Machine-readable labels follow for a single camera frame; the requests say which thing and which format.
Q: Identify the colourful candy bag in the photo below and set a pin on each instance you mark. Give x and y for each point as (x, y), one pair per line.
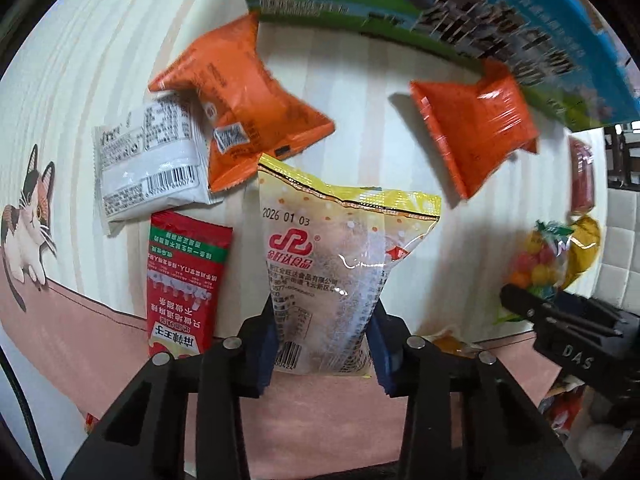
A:
(535, 260)

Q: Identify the cat printed table mat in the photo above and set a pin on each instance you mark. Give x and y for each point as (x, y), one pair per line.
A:
(350, 85)

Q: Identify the white snack packet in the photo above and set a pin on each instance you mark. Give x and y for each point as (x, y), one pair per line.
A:
(145, 170)

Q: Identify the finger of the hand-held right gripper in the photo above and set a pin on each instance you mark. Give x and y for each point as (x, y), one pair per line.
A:
(600, 310)
(525, 302)

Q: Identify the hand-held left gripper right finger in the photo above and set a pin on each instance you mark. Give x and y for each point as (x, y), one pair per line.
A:
(382, 360)

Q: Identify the yellow clear snack packet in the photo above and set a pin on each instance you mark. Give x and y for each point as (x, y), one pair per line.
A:
(330, 260)

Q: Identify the white soft object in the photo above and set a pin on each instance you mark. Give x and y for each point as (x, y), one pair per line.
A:
(605, 445)

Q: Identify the red plastic bag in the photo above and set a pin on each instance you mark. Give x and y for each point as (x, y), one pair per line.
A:
(565, 410)

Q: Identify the orange snack packet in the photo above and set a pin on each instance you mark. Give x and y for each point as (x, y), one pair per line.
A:
(240, 100)
(475, 130)

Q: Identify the dark wooden chair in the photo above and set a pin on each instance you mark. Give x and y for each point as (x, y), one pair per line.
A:
(620, 160)

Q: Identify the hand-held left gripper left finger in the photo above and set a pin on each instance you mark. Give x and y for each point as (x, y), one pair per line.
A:
(265, 360)

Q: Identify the small red wrapper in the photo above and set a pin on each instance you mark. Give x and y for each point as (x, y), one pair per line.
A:
(93, 422)

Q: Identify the red green snack packet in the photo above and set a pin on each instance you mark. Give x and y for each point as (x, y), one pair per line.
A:
(185, 270)

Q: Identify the printed cardboard box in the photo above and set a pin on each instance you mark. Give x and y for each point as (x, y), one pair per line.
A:
(450, 0)

